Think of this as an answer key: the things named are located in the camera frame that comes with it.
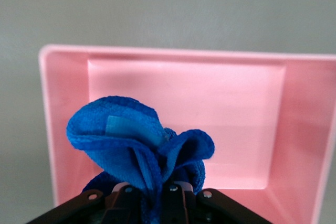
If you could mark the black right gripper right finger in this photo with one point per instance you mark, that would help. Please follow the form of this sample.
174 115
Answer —
210 208

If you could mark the blue microfibre cloth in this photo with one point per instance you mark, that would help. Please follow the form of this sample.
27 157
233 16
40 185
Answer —
123 145

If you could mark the pink plastic bin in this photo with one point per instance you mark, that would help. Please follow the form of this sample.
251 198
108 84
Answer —
197 116

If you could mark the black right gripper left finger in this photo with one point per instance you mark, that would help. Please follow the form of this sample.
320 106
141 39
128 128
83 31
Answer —
115 205

